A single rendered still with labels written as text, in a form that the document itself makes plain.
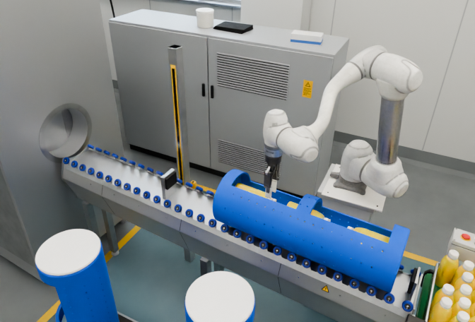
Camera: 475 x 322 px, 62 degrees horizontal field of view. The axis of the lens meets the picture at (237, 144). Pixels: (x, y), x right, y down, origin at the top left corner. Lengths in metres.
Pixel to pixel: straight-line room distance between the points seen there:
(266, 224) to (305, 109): 1.60
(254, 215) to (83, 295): 0.85
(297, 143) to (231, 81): 1.96
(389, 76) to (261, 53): 1.62
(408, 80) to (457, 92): 2.63
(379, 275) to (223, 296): 0.64
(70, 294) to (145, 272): 1.28
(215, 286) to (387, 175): 1.00
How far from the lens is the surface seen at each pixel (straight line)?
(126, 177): 2.56
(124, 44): 4.02
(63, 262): 1.96
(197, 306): 1.69
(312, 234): 1.79
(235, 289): 1.73
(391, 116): 1.93
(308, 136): 1.59
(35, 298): 3.30
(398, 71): 1.80
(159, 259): 3.28
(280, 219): 1.83
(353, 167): 2.24
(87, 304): 2.08
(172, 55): 2.31
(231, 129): 3.66
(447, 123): 4.54
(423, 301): 2.06
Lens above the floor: 2.39
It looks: 31 degrees down
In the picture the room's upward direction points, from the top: 1 degrees clockwise
